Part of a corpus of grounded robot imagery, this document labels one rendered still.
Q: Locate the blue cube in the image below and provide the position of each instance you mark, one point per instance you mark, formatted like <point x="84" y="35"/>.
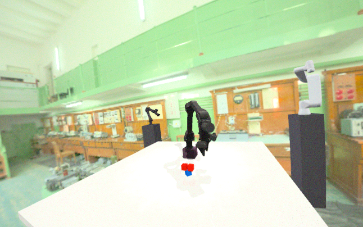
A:
<point x="188" y="173"/>

